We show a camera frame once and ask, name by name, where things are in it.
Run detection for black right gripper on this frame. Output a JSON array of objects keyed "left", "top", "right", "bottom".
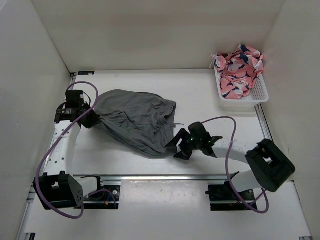
[{"left": 165, "top": 128, "right": 202, "bottom": 161}]

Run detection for grey shorts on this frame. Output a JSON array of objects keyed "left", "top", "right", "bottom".
[{"left": 94, "top": 89, "right": 178, "bottom": 158}]

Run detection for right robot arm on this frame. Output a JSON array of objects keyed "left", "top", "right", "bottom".
[{"left": 165, "top": 122, "right": 296, "bottom": 200}]

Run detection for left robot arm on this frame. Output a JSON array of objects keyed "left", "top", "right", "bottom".
[{"left": 33, "top": 90, "right": 105, "bottom": 210}]

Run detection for pink patterned shorts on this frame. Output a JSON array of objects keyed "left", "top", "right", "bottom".
[{"left": 210, "top": 44, "right": 264, "bottom": 100}]

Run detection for white plastic basket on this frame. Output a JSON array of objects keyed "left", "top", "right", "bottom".
[{"left": 214, "top": 67, "right": 269, "bottom": 112}]

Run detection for aluminium front rail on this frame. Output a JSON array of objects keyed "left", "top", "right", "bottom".
[{"left": 101, "top": 174, "right": 227, "bottom": 181}]

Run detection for aluminium rail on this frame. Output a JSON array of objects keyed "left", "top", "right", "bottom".
[
  {"left": 253, "top": 103, "right": 313, "bottom": 240},
  {"left": 101, "top": 174, "right": 227, "bottom": 181},
  {"left": 15, "top": 72, "right": 78, "bottom": 240}
]

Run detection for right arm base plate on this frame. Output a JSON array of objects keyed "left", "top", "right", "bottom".
[{"left": 205, "top": 184, "right": 249, "bottom": 212}]

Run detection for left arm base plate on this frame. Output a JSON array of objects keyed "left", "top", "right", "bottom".
[{"left": 84, "top": 184, "right": 121, "bottom": 210}]

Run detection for aluminium left side rail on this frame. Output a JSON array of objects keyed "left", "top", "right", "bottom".
[{"left": 15, "top": 72, "right": 78, "bottom": 240}]

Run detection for aluminium right side rail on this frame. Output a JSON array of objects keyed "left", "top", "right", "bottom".
[{"left": 253, "top": 103, "right": 313, "bottom": 240}]

